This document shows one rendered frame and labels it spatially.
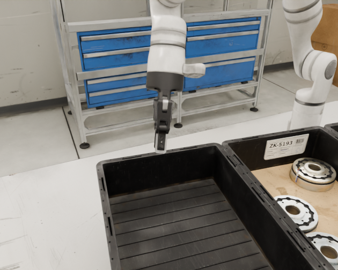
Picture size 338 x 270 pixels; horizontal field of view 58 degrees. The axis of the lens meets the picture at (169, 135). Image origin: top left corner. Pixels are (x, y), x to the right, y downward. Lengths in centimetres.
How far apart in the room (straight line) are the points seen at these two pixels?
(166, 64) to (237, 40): 219
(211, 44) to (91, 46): 97
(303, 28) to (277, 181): 41
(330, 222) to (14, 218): 80
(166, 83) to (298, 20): 45
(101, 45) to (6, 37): 106
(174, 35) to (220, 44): 207
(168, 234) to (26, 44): 264
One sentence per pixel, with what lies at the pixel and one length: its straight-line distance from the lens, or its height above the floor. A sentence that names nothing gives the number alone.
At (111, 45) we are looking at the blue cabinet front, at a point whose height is 77.
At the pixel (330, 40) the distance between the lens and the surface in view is 426.
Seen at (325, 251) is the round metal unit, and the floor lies 85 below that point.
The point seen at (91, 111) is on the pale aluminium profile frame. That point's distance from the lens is 240.
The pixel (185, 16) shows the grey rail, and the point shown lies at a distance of 244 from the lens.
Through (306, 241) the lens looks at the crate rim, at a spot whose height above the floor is 92.
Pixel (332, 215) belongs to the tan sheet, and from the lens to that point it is 79.
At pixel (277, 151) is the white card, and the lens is 86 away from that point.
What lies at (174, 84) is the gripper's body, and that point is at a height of 111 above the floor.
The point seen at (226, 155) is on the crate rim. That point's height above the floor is 93.
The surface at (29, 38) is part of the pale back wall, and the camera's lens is 309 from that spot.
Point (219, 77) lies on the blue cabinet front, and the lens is 276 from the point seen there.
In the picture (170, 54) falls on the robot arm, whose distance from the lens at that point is 60.
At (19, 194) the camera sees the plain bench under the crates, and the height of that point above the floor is 70.
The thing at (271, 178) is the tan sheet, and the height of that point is 83.
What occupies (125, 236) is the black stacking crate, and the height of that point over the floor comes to 83.
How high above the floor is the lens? 133
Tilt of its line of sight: 31 degrees down
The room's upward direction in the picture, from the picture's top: straight up
